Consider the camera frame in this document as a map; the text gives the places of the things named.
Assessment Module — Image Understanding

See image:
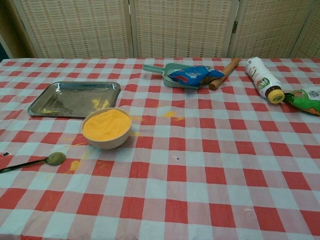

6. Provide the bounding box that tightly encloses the black spoon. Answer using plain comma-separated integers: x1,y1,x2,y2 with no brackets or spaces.
0,151,67,174

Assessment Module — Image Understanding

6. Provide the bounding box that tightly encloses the bowl of yellow powder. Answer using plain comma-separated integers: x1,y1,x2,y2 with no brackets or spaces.
81,107,132,150

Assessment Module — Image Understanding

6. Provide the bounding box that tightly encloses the rectangular metal tray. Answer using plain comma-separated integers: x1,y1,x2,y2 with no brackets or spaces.
27,81,122,119

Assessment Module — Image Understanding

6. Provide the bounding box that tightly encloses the green plastic dustpan scoop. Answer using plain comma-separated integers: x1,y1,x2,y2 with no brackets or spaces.
142,62,201,90

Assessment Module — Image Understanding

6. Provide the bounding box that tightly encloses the yellow powder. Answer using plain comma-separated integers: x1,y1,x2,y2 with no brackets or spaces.
82,108,132,141

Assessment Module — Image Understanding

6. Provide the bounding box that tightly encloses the blue snack bag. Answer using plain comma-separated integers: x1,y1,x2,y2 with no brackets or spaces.
167,65,225,86

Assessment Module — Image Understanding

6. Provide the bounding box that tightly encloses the brown wooden rolling pin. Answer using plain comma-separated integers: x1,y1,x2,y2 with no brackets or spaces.
208,58,241,91

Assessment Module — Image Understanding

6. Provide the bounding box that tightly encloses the red white checkered tablecloth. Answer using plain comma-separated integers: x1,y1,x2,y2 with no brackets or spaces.
0,56,320,240

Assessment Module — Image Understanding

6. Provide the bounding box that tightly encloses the white bottle yellow cap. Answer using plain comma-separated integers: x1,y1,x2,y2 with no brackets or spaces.
244,56,286,105

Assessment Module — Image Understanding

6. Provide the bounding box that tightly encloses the woven bamboo folding screen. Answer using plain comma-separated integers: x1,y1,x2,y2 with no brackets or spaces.
0,0,320,60

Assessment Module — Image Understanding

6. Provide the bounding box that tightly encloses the green snack bag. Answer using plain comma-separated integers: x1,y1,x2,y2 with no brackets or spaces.
283,86,320,117

